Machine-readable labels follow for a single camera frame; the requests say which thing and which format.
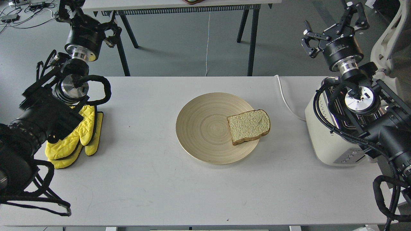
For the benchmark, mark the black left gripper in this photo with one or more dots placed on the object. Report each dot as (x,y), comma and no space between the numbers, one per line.
(86,32)

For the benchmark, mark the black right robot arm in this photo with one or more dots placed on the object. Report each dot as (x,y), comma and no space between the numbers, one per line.
(356,114)

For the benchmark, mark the slice of toast bread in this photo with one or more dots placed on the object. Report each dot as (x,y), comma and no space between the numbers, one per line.
(248,126)

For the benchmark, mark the brown object on background table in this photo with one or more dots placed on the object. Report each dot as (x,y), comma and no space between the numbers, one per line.
(192,2)

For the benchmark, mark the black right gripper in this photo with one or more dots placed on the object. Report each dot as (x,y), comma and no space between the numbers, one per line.
(343,45)

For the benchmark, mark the yellow oven mitt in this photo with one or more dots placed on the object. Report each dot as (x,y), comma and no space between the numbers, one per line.
(89,149)
(81,135)

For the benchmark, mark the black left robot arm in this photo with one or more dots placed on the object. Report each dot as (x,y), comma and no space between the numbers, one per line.
(51,110)

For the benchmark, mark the yellow oven mitt upper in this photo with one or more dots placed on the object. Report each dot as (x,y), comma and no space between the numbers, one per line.
(81,135)

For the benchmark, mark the round bamboo plate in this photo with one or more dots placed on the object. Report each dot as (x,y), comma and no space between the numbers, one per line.
(203,130)

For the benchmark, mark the white background table black legs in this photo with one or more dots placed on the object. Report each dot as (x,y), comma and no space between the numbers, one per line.
(123,8)

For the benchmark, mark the yellow oven mitt lower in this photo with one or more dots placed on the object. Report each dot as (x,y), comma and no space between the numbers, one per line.
(89,149)

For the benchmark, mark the cream white toaster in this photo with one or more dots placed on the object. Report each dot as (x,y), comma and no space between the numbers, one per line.
(330,148)

